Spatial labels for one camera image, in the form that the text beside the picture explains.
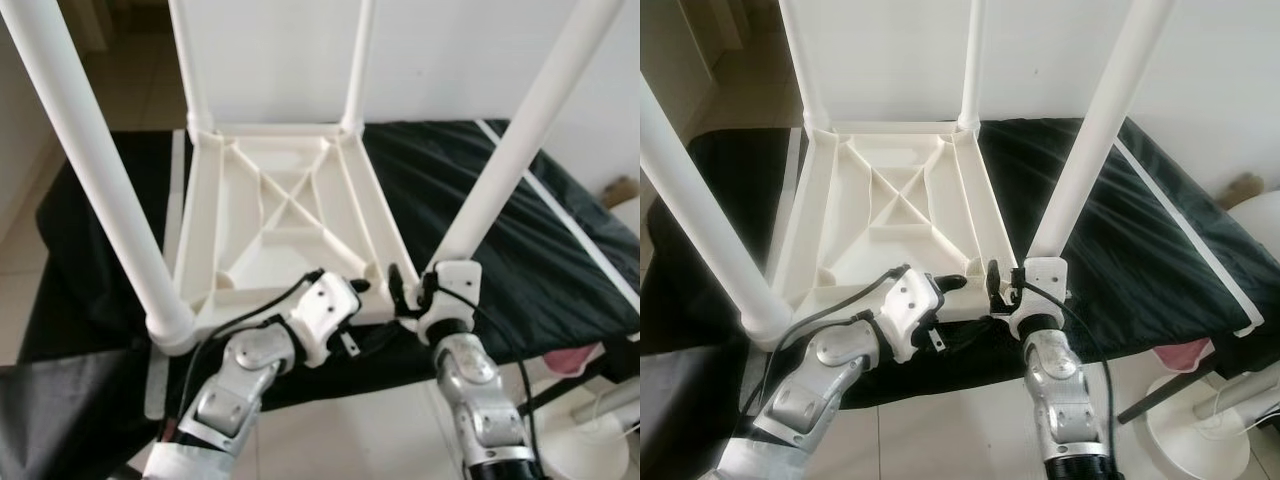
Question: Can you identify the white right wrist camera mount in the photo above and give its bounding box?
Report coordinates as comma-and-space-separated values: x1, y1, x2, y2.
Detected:
1008, 257, 1068, 339
418, 260, 481, 346

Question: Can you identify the black table cloth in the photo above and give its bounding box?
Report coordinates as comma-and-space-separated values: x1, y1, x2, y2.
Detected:
0, 120, 641, 480
640, 118, 1280, 480

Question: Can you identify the pink soft item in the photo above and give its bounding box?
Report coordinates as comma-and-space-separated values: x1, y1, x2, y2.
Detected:
1152, 340, 1215, 370
548, 345, 605, 376

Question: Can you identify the small brown object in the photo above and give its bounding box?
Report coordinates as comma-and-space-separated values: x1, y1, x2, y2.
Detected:
600, 175, 641, 209
1222, 172, 1269, 209

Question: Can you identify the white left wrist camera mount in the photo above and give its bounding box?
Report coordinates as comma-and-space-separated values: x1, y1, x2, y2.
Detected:
880, 265, 943, 363
290, 270, 363, 368

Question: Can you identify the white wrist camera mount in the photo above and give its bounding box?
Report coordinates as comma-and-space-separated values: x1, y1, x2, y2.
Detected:
880, 265, 943, 363
418, 260, 481, 346
290, 270, 363, 368
1008, 257, 1068, 339

